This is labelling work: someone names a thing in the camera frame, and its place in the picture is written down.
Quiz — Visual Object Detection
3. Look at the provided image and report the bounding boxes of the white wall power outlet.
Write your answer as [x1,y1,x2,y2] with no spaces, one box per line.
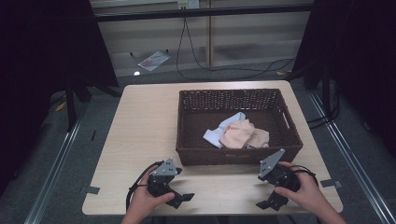
[177,0,201,10]

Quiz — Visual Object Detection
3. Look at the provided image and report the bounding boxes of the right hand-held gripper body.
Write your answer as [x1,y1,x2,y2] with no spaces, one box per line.
[257,147,302,193]

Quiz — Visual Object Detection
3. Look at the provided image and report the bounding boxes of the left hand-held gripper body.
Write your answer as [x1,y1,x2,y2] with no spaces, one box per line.
[147,157,183,198]

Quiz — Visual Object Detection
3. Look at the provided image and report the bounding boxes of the metal floor rail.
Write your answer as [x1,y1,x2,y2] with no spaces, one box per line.
[307,90,396,224]
[22,115,82,224]

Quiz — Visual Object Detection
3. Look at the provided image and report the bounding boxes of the dark brown woven basket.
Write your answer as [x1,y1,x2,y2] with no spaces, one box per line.
[175,88,304,167]

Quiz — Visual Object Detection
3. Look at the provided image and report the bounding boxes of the black horizontal bar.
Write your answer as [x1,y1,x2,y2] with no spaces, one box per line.
[92,3,316,23]

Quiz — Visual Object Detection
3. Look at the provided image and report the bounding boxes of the grey tape piece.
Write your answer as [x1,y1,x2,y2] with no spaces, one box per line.
[79,185,101,196]
[319,178,344,189]

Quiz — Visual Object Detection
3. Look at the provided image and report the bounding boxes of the black curtain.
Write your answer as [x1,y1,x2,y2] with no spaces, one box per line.
[288,0,396,158]
[0,0,120,197]

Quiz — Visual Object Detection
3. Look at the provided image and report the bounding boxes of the black floor cable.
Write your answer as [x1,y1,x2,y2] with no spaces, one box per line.
[175,17,297,81]

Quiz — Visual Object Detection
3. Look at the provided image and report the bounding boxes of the light blue sock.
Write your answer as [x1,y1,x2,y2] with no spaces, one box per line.
[202,111,247,149]

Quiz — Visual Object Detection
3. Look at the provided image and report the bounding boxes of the small pink sock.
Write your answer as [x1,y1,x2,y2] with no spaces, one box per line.
[246,128,271,149]

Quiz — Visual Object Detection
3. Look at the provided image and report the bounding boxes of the printed paper sheet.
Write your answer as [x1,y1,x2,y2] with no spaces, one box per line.
[137,50,172,73]

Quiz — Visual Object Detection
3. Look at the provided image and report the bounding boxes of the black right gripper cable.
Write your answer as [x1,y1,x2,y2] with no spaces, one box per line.
[289,164,320,188]

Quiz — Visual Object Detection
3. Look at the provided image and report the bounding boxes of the person's left hand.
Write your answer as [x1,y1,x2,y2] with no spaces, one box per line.
[125,165,176,222]

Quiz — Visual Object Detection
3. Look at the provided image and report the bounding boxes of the black metal stand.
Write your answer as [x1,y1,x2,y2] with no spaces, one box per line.
[306,64,342,130]
[64,77,93,133]

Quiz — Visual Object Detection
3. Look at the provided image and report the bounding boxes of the large pink sock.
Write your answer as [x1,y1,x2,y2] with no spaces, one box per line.
[219,119,257,150]

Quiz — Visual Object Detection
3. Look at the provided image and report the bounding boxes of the person's right hand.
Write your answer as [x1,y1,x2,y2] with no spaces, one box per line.
[274,161,332,216]

